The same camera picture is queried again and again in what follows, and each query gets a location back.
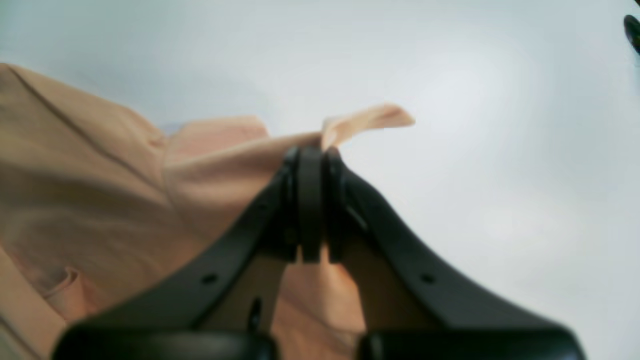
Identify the salmon pink T-shirt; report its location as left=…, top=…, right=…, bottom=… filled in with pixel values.
left=1, top=63, right=415, bottom=360

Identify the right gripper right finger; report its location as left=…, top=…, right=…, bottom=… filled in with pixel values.
left=322, top=148, right=585, bottom=360

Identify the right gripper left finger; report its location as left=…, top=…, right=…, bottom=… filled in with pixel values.
left=55, top=146, right=323, bottom=360

